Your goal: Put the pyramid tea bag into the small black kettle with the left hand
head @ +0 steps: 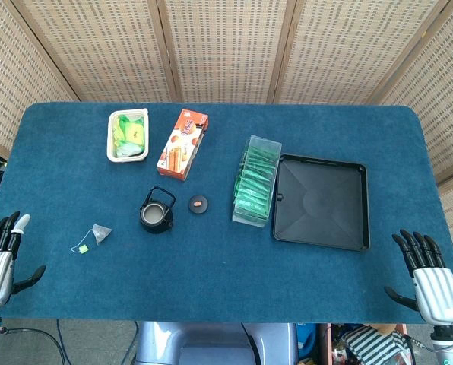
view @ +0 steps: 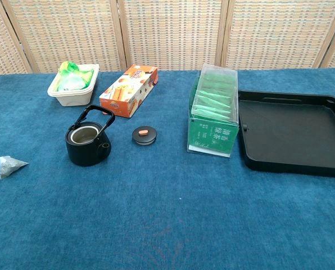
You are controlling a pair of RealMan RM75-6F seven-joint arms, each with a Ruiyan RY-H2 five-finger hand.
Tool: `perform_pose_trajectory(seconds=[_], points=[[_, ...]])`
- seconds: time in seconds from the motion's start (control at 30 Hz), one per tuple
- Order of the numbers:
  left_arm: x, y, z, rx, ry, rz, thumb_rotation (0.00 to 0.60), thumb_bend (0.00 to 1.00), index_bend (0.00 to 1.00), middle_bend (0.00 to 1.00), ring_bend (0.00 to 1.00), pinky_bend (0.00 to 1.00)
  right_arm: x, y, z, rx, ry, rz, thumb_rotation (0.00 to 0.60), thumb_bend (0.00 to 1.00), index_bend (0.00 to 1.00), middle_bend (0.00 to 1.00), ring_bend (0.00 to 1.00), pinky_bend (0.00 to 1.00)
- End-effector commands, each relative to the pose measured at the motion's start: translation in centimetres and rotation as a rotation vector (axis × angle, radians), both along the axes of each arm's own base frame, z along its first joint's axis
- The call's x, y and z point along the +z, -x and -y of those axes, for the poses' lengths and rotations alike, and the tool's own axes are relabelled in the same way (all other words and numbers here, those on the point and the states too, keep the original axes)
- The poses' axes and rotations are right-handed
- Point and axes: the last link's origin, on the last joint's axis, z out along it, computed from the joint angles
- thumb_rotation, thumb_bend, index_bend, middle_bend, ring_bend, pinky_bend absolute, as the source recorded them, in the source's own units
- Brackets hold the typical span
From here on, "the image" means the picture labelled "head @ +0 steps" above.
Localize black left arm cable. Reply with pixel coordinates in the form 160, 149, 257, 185
0, 325, 68, 365

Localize striped black-white packaged item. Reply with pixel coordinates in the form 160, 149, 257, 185
342, 325, 413, 365

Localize blue felt table cover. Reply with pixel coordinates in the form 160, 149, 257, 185
0, 101, 453, 325

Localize cream plastic container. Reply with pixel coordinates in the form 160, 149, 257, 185
106, 108, 150, 163

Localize black teapot lid orange knob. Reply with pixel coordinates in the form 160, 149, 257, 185
188, 194, 211, 214

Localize black teapot with handle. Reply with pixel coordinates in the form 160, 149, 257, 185
138, 186, 176, 234

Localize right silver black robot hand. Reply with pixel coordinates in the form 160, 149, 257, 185
384, 229, 453, 325

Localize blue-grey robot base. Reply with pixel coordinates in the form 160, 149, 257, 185
135, 321, 299, 365

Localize clear box green packets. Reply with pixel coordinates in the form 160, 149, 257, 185
231, 135, 283, 228

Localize black square plastic tray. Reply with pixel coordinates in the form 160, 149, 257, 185
271, 153, 371, 252

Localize pale green white packet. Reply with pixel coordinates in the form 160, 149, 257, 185
115, 141, 142, 157

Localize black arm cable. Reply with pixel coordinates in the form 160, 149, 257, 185
407, 334, 440, 353
0, 325, 68, 365

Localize pyramid tea bag with tag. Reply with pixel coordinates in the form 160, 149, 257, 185
70, 223, 113, 255

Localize yellow-green plastic packet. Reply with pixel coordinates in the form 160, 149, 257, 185
124, 118, 147, 148

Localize blue plastic bin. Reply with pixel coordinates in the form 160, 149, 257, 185
296, 322, 318, 360

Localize orange biscuit box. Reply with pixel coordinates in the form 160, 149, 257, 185
156, 109, 209, 182

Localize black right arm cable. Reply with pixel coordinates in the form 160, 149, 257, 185
407, 334, 440, 353

